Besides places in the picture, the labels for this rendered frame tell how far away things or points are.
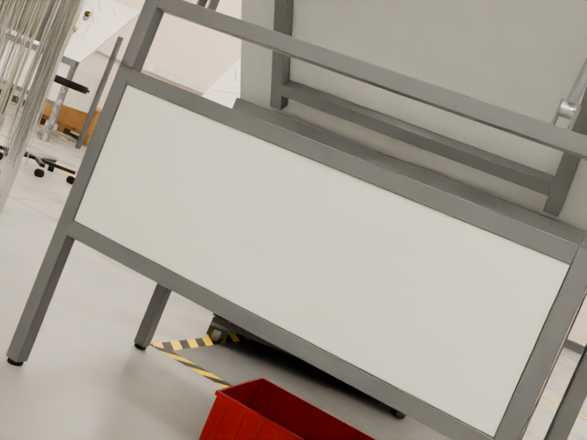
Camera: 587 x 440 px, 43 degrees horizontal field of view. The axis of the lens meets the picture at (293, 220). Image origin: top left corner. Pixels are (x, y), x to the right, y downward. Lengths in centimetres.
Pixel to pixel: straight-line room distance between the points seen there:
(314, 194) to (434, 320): 37
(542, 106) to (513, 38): 18
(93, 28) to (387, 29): 662
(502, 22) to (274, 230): 75
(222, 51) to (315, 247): 896
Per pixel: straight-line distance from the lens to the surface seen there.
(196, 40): 1070
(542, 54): 191
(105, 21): 855
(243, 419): 190
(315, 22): 214
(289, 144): 164
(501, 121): 153
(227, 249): 168
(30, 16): 219
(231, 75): 749
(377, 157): 218
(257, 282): 164
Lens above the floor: 73
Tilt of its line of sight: 4 degrees down
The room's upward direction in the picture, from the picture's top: 23 degrees clockwise
